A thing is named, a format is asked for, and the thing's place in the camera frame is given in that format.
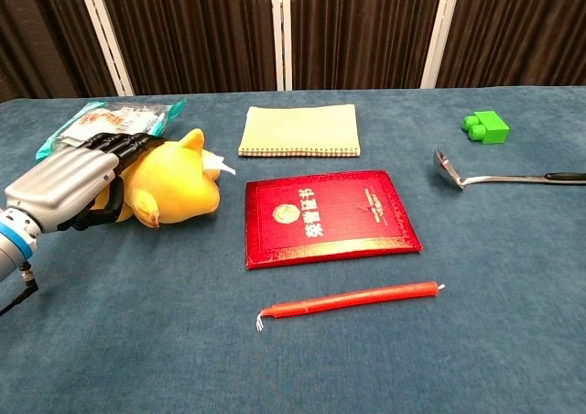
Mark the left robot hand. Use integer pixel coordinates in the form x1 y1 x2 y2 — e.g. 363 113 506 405
4 132 167 234

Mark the yellow plush toy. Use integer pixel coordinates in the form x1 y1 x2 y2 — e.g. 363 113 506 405
89 128 237 229

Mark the green toy brick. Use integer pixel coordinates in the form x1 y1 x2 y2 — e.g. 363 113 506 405
461 110 511 146

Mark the teal snack packet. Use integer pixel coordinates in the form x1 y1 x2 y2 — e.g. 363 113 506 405
35 98 188 162

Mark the dark brown curtain panel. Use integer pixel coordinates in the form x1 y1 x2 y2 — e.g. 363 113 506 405
0 0 118 104
290 0 445 91
437 0 586 89
93 0 278 97

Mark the blue table cloth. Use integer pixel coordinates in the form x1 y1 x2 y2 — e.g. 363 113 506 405
0 85 586 414

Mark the yellow spiral notebook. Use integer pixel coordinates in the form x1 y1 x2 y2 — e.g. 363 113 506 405
237 103 362 158

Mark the red certificate booklet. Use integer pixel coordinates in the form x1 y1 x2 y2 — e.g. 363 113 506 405
244 169 423 271

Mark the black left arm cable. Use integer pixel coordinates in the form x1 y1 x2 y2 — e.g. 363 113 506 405
0 260 40 317

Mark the white partition post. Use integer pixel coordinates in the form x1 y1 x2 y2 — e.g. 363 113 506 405
271 0 294 92
74 0 135 97
419 0 461 90

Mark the steel ladle black handle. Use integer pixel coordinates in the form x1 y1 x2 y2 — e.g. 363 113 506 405
432 147 586 190

